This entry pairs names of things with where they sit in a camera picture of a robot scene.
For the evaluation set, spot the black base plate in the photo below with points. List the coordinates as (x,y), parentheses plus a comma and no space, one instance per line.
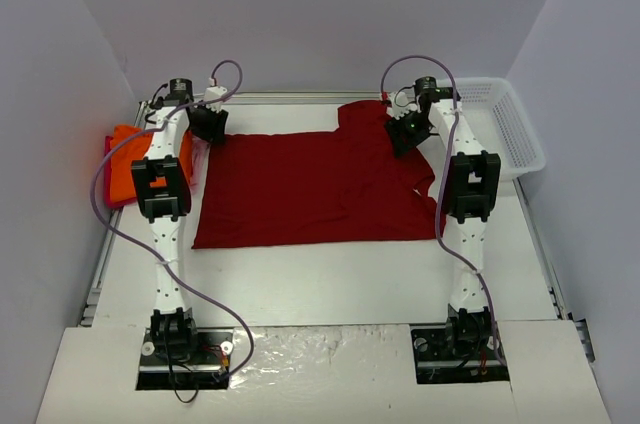
(203,369)
(438,362)

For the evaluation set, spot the folded orange t-shirt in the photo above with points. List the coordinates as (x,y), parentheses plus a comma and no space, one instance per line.
(122,186)

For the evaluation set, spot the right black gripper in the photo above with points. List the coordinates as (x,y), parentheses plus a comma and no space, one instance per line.
(405,134)

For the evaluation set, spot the white plastic basket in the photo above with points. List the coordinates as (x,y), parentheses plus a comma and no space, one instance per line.
(499,121)

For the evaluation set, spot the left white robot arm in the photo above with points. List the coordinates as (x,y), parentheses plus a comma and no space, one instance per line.
(164,199)

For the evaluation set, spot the folded light pink t-shirt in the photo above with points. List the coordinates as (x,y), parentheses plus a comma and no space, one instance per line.
(200,153)

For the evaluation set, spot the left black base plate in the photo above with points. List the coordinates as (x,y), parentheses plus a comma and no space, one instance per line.
(203,369)

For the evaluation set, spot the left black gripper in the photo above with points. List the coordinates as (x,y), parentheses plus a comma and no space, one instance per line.
(208,125)

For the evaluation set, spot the aluminium table frame rail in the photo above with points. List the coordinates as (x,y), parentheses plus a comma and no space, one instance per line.
(288,112)

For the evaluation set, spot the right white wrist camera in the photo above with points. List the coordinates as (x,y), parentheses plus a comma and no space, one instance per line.
(399,103)

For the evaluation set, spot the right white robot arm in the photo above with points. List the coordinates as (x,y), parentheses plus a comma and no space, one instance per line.
(466,197)

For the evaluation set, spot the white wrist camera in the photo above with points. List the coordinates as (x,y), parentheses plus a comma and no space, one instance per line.
(215,94)
(399,103)

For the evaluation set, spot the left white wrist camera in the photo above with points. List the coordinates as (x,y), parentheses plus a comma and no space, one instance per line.
(215,94)

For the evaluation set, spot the dark red t-shirt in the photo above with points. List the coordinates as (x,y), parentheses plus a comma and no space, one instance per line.
(344,185)

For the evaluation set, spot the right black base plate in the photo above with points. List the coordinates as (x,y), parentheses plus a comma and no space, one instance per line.
(438,362)

